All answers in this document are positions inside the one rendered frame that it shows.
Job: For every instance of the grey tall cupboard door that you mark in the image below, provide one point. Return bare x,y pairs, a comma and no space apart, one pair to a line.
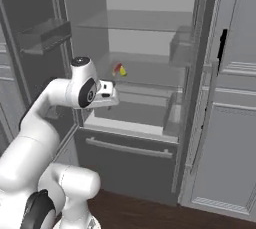
230,146

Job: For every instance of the dark grey freezer drawer front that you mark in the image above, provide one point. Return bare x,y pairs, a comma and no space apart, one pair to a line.
133,176

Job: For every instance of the glass fridge shelf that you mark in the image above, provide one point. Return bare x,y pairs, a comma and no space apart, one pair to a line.
140,20
150,69

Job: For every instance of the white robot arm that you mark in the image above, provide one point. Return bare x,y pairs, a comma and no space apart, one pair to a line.
40,133

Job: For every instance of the grey door bin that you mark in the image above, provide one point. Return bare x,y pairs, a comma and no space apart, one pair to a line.
181,48
173,116
46,38

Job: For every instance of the grey crisper drawer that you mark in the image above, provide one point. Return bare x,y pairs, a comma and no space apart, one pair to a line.
140,113

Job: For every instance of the grey cupboard run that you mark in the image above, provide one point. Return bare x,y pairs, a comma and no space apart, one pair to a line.
8,93

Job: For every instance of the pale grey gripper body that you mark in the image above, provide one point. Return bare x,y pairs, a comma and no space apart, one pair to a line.
111,101

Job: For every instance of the red steak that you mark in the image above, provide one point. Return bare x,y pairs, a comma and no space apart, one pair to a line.
117,67

